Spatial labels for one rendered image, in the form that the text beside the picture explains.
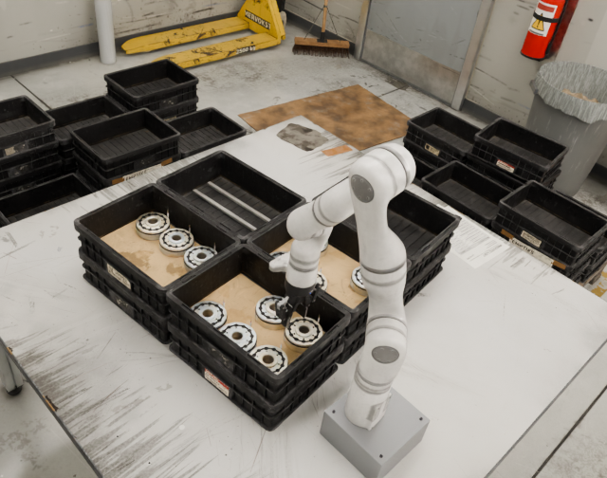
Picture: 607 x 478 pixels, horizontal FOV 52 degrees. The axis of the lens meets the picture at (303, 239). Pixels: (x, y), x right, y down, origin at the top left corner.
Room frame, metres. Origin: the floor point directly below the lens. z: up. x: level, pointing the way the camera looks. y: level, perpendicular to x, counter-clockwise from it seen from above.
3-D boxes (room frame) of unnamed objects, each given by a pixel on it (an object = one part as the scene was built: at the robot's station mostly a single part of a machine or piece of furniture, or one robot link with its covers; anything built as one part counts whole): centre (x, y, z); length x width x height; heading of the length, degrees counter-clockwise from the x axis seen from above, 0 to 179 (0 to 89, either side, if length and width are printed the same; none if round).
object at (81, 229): (1.34, 0.42, 0.92); 0.40 x 0.30 x 0.02; 55
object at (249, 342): (1.05, 0.13, 0.86); 0.10 x 0.10 x 0.01
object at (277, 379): (1.11, 0.09, 0.92); 0.40 x 0.30 x 0.02; 55
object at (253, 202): (1.59, 0.25, 0.87); 0.40 x 0.30 x 0.11; 55
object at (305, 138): (2.37, 0.07, 0.71); 0.22 x 0.19 x 0.01; 49
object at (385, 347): (0.92, -0.21, 1.04); 0.09 x 0.09 x 0.17; 87
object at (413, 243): (1.61, -0.25, 0.87); 0.40 x 0.30 x 0.11; 55
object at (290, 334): (1.11, -0.04, 0.86); 0.10 x 0.10 x 0.01
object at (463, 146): (3.06, -0.71, 0.31); 0.40 x 0.30 x 0.34; 50
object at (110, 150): (2.37, 0.86, 0.37); 0.40 x 0.30 x 0.45; 139
